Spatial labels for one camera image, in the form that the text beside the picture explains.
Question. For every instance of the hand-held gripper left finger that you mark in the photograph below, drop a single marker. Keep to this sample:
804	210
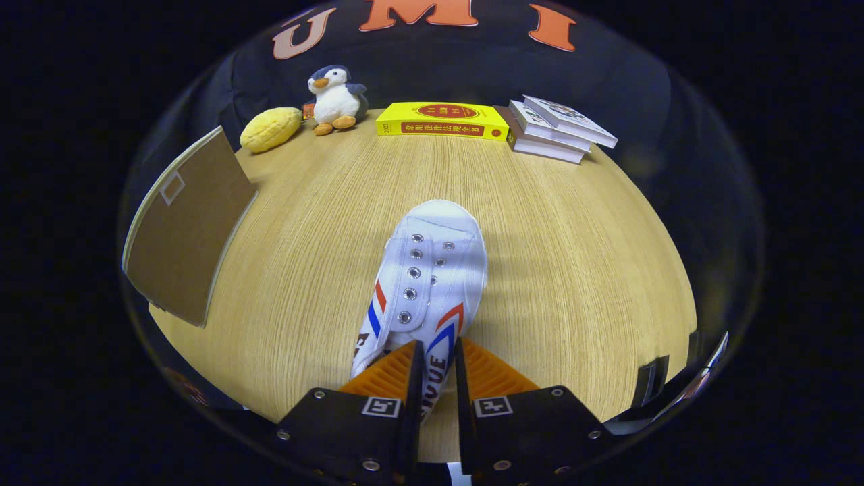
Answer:
410	418

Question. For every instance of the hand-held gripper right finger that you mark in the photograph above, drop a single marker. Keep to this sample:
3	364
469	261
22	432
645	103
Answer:
464	418

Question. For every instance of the white canvas shoe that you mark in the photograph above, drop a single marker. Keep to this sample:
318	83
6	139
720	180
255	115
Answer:
439	236

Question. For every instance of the beige fabric storage box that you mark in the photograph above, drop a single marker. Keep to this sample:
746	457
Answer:
189	229

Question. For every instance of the brown cover book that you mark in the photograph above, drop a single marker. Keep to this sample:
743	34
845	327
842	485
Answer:
547	150

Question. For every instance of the yellow book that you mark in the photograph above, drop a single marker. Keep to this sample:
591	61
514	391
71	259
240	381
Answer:
466	113

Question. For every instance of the plant print white book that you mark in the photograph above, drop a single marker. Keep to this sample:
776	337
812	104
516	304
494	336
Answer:
530	116

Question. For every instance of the bird print white book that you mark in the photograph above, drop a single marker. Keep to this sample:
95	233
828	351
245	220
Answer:
567	116

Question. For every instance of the yellow round plush toy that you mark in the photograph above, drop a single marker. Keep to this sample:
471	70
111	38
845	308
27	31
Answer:
270	128

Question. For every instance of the penguin plush toy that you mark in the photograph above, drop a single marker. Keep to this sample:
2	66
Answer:
334	101

